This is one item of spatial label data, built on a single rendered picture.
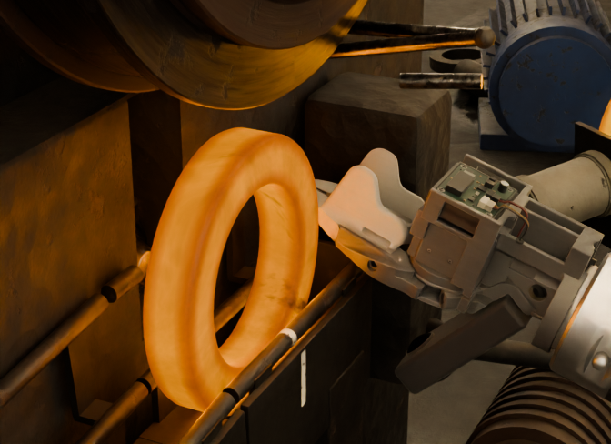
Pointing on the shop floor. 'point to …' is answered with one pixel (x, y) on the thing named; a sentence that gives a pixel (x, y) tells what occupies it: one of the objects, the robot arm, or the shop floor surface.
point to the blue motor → (544, 69)
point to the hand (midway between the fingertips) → (311, 199)
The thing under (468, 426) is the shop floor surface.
